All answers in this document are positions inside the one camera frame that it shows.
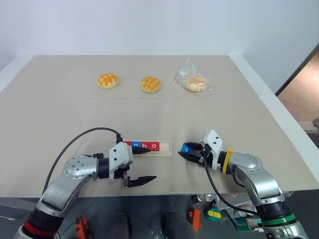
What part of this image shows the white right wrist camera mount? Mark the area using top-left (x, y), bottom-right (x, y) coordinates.
top-left (202, 129), bottom-right (223, 171)

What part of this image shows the yellow wrist strap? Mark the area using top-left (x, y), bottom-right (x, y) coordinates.
top-left (222, 148), bottom-right (234, 174)

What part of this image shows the brown wooden panel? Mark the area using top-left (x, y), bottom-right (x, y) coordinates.
top-left (275, 43), bottom-right (319, 130)

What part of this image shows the golden crosshatched bun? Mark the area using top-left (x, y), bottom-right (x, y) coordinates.
top-left (140, 76), bottom-right (163, 94)
top-left (97, 72), bottom-right (120, 89)

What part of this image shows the green and yellow round object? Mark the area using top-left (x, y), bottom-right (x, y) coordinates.
top-left (204, 207), bottom-right (222, 222)

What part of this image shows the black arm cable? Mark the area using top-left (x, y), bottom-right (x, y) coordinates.
top-left (200, 146), bottom-right (260, 216)
top-left (42, 127), bottom-right (124, 197)

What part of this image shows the pale bun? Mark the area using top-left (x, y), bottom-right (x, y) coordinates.
top-left (183, 76), bottom-right (207, 93)

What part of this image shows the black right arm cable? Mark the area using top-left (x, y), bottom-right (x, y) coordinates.
top-left (200, 146), bottom-right (260, 216)

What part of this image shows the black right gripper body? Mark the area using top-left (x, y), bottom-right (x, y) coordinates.
top-left (198, 143), bottom-right (212, 168)

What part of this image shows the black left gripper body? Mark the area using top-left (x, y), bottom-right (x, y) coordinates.
top-left (115, 166), bottom-right (133, 187)

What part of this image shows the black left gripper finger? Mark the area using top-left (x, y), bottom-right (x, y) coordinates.
top-left (131, 146), bottom-right (152, 155)
top-left (127, 175), bottom-right (158, 188)

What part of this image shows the green box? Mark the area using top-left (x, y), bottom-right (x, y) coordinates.
top-left (236, 216), bottom-right (260, 230)

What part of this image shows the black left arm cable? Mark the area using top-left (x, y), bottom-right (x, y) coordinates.
top-left (42, 127), bottom-right (124, 197)

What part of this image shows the light wooden letter tray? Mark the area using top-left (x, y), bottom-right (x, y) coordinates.
top-left (123, 140), bottom-right (172, 157)

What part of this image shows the orange plastic object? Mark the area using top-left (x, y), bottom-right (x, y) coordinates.
top-left (75, 216), bottom-right (88, 239)
top-left (188, 208), bottom-right (202, 234)

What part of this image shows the clear plastic bag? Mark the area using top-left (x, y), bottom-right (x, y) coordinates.
top-left (171, 56), bottom-right (215, 93)

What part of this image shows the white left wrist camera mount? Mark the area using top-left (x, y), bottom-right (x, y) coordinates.
top-left (109, 141), bottom-right (135, 180)

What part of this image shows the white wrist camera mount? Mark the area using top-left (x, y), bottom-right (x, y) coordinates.
top-left (109, 141), bottom-right (135, 180)
top-left (202, 129), bottom-right (223, 171)

